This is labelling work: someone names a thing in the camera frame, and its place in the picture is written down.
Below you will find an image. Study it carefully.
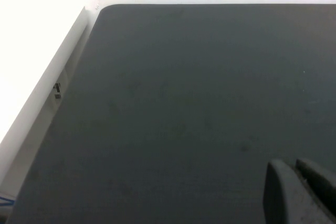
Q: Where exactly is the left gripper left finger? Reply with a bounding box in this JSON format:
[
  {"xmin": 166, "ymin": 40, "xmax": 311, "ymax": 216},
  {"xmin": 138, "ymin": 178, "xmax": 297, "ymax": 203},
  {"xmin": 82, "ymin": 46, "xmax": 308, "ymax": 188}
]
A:
[{"xmin": 263, "ymin": 159, "xmax": 332, "ymax": 224}]

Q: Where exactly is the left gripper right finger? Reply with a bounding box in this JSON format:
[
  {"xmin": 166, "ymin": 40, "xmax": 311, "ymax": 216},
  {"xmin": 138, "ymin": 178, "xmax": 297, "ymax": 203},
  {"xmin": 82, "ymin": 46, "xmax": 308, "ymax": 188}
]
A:
[{"xmin": 296, "ymin": 157, "xmax": 336, "ymax": 224}]

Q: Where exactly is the dark grey table mat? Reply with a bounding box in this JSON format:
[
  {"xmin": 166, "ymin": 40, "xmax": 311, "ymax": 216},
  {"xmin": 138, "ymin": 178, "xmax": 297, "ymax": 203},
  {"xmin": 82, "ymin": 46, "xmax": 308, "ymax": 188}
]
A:
[{"xmin": 7, "ymin": 3, "xmax": 336, "ymax": 224}]

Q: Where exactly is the white side panel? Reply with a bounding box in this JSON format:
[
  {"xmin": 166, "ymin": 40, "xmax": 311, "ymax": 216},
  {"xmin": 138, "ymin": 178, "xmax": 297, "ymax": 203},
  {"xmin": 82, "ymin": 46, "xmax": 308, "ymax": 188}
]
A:
[{"xmin": 0, "ymin": 0, "xmax": 90, "ymax": 198}]

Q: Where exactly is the small metal bracket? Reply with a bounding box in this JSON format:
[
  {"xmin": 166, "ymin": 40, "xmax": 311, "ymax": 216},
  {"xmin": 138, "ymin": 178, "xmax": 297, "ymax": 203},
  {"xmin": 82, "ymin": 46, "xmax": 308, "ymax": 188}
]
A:
[{"xmin": 53, "ymin": 82, "xmax": 62, "ymax": 100}]

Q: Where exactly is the blue cable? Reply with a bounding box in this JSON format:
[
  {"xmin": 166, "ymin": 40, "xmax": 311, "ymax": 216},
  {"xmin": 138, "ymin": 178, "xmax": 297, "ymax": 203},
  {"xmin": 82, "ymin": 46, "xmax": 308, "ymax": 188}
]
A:
[{"xmin": 0, "ymin": 195, "xmax": 14, "ymax": 209}]

